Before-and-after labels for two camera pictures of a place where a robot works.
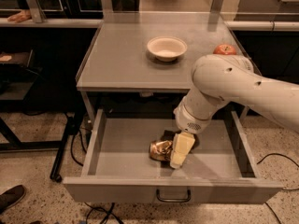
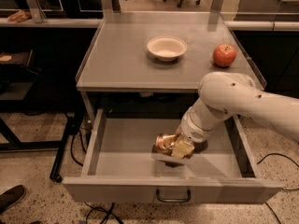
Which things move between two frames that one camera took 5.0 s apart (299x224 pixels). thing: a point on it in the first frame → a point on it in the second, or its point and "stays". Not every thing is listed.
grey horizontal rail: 54,22 stays
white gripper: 188,120 → 191,131
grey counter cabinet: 143,62 stays
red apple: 224,49 stays
